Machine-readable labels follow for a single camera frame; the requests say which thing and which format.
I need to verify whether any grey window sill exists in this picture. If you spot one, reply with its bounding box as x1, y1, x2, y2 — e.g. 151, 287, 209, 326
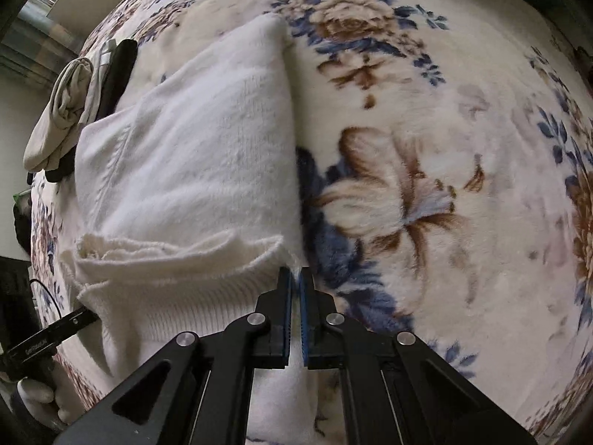
0, 0, 94, 90

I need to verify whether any person's left hand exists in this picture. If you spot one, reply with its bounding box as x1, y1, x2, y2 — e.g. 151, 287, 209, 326
16, 377, 71, 428

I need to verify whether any white knit sweater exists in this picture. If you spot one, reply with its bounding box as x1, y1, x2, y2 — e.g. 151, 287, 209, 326
58, 11, 325, 445

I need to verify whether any folded beige cloth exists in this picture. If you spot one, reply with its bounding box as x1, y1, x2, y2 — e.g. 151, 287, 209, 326
23, 39, 117, 172

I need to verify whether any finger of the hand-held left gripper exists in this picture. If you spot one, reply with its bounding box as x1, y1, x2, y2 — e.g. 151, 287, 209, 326
58, 308, 101, 341

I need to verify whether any folded black cloth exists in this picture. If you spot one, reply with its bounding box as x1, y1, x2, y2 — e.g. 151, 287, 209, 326
28, 38, 139, 184

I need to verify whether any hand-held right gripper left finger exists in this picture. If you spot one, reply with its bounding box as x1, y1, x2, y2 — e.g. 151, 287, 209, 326
53, 266, 294, 445

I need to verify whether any floral plush blanket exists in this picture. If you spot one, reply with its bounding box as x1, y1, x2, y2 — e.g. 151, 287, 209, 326
28, 0, 593, 445

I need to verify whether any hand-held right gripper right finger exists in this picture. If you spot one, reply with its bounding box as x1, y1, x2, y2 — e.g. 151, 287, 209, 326
299, 266, 538, 445

